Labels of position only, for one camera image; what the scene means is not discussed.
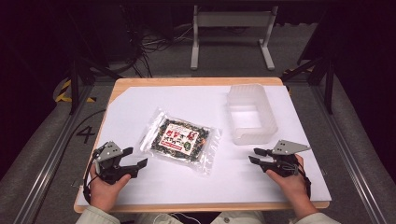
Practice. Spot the person's right hand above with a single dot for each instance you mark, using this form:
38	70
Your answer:
291	188

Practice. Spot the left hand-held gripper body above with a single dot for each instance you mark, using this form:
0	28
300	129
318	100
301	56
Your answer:
109	151

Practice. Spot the clear snack packet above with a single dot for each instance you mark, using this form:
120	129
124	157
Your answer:
180	140

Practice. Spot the aluminium floor rail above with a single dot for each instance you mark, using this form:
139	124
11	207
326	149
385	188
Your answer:
348	155
40	183

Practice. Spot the black metal stand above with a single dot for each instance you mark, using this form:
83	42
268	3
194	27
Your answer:
329	90
74	87

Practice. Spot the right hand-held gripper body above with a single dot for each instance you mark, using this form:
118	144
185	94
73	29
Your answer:
288	146

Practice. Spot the person's left hand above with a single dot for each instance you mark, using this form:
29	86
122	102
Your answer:
106	191

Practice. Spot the white metal stand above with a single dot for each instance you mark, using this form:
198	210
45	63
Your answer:
195	46

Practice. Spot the white table sheet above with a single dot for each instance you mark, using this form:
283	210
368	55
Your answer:
186	189

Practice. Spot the translucent plastic container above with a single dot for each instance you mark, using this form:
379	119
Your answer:
251	115

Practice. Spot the yellow black hazard tape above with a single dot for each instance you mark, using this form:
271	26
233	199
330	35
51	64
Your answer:
62	99

